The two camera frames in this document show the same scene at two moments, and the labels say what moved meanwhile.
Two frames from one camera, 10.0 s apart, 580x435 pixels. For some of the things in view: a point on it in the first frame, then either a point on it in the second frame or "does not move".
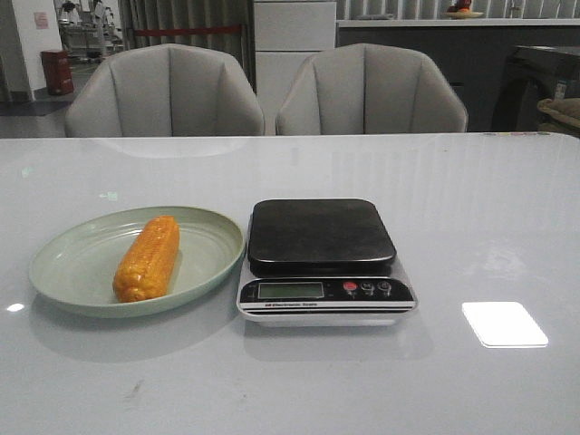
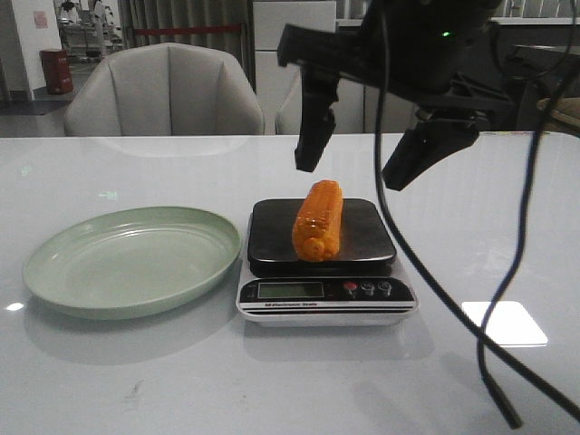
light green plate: x=76 y=272 does not move
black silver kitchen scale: x=322 y=263 does not move
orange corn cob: x=146 y=267 → x=317 y=227
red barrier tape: x=188 y=30 does not move
